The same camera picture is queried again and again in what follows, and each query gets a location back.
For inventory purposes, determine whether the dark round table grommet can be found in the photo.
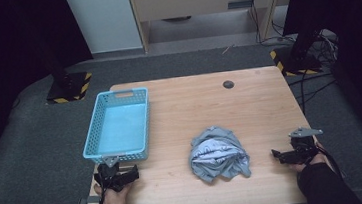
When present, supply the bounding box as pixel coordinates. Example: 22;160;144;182
221;79;236;90

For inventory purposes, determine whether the small thin stick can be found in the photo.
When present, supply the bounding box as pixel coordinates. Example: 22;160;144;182
221;44;236;56

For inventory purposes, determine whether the person's left hand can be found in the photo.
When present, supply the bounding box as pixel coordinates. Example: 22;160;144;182
92;179;137;204

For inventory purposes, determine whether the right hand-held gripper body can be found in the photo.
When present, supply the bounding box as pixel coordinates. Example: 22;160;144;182
287;125;327;167

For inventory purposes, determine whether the black hanging cable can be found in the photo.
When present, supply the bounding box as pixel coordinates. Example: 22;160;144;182
250;0;265;44

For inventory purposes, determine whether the right hand-held gripper cable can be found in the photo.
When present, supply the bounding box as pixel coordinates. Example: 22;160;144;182
315;142;347;181

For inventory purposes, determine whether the black floor cable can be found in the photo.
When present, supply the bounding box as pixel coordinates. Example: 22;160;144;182
286;70;340;116

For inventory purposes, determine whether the dark curtain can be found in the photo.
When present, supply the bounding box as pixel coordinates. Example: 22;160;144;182
279;0;362;154
0;0;106;186

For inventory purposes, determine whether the light blue plastic basket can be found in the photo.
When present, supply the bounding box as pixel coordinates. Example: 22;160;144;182
77;86;155;167

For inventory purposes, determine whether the black stand with striped base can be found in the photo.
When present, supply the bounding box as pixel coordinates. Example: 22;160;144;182
267;27;325;79
40;40;95;106

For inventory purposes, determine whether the grey cloth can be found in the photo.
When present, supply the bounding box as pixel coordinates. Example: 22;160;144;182
186;122;254;185

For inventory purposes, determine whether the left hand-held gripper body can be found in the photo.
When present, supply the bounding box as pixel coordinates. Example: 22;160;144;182
91;154;129;195

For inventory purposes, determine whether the bundle of cables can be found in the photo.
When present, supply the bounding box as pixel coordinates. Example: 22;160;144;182
312;27;342;69

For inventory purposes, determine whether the white cabinet panel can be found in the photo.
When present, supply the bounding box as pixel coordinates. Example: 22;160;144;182
64;0;145;57

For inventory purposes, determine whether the person's right hand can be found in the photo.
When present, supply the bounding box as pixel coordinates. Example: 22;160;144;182
288;140;332;175

